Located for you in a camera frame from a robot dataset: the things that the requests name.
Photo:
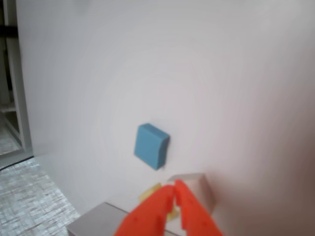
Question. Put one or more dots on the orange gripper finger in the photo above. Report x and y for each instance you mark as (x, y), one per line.
(145, 218)
(197, 218)

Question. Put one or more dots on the yellow foam cuboid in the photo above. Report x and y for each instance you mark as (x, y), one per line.
(148, 193)

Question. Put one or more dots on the white cardboard bin box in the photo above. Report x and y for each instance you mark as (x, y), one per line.
(199, 189)

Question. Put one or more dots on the blue foam cuboid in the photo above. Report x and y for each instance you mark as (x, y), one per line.
(150, 145)

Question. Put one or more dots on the white shelf frame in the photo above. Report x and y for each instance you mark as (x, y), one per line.
(18, 73)

